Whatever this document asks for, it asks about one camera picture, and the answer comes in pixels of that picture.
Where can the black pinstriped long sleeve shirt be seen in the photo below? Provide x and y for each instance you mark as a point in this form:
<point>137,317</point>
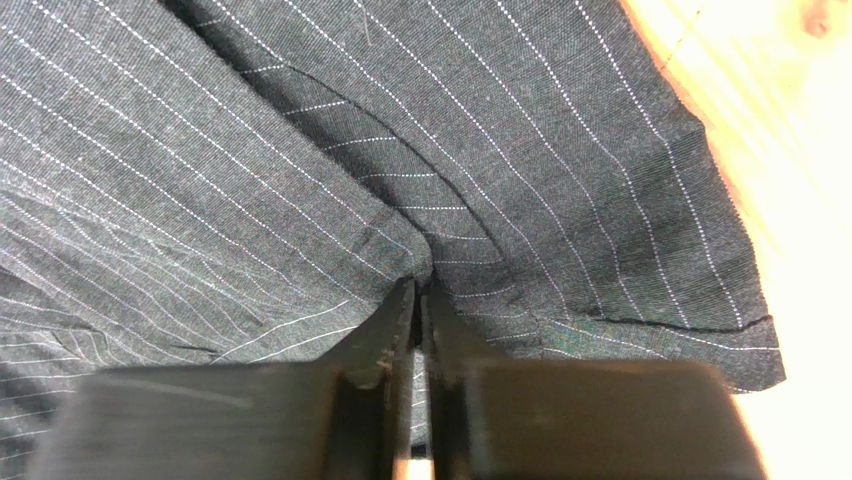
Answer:
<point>194,182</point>

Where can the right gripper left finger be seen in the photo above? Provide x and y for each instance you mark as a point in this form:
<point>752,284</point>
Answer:
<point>345,415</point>

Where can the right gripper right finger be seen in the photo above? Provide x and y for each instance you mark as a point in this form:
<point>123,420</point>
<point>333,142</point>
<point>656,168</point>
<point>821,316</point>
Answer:
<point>496,417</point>

